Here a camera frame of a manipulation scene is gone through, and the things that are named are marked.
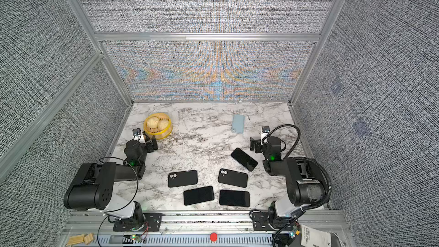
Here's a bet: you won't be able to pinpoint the dark blue smartphone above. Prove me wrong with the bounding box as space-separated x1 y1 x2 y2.
231 148 258 172

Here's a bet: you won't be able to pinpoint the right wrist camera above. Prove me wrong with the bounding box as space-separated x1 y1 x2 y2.
261 126 270 144

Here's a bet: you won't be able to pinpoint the aluminium front rail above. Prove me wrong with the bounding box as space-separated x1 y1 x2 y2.
60 210 356 247

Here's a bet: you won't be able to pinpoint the white paper label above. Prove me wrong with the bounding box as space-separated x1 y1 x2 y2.
301 225 332 247

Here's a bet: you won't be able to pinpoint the black phone case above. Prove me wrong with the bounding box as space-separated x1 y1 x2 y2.
168 170 198 188
218 168 248 188

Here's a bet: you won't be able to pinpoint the wooden blocks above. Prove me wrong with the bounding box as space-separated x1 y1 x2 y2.
66 233 94 246

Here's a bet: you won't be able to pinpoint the black phone case left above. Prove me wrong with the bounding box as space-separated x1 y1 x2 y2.
168 170 198 188

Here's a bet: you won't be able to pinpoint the left steamed bun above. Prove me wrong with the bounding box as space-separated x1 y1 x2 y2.
146 116 160 129

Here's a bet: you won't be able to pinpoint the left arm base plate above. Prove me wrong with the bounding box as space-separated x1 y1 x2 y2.
113 213 163 232

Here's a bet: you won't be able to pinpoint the yellow bamboo steamer basket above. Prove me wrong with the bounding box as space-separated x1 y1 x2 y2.
143 113 173 140

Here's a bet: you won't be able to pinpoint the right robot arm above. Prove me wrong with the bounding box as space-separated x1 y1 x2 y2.
250 137 332 230

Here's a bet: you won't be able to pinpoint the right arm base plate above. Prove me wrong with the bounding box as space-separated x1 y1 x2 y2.
250 211 290 231

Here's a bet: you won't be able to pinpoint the right steamed bun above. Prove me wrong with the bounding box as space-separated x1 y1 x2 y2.
157 119 170 131

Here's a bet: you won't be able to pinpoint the black smartphone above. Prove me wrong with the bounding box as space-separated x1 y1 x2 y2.
219 190 250 207
183 186 214 206

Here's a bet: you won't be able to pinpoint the red emergency button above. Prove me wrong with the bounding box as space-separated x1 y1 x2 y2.
209 233 218 242

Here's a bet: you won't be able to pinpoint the black smartphone left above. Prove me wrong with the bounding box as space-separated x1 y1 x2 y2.
183 186 214 206

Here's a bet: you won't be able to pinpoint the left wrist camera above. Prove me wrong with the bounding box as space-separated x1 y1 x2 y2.
132 128 143 142

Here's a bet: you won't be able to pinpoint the black phone case right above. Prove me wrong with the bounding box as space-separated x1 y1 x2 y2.
218 168 248 188

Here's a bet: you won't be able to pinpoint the black smartphone right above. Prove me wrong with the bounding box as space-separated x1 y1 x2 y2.
219 190 250 207

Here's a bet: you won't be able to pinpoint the light blue phone case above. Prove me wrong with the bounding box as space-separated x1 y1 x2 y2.
232 114 245 134

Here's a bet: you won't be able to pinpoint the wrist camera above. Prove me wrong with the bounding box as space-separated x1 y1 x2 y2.
132 128 143 142
261 126 270 144

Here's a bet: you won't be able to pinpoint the steamed bun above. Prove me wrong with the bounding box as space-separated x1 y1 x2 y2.
157 119 170 131
146 116 160 129

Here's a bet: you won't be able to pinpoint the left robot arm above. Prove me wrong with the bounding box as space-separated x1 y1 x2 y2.
64 134 158 231

